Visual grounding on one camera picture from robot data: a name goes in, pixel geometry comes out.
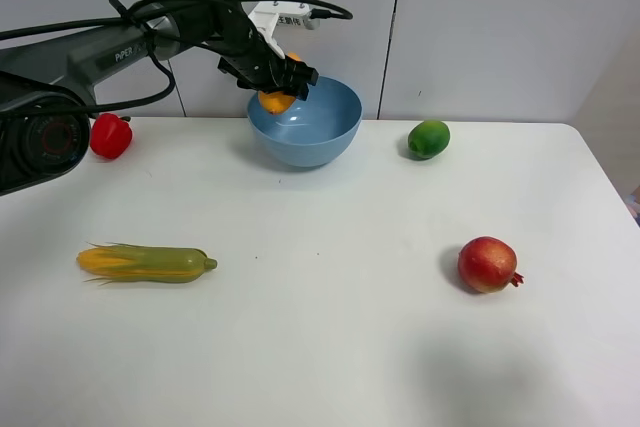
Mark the corn cob with husk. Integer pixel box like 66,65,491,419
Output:
76,243,218,284

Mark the left black cable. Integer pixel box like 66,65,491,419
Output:
0,0,354,115

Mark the blue plastic bowl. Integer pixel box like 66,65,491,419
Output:
247,77,363,168

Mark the red pomegranate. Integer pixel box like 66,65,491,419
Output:
457,236,524,294

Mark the green lime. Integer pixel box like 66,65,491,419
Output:
407,120,451,160

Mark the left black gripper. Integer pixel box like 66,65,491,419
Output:
202,0,319,100

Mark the red bell pepper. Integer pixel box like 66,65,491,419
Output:
90,113,133,160

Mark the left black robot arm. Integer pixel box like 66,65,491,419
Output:
1,0,318,194

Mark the yellow mango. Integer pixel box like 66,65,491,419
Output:
257,52,303,115

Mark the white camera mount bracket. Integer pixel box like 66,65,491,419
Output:
248,0,320,59

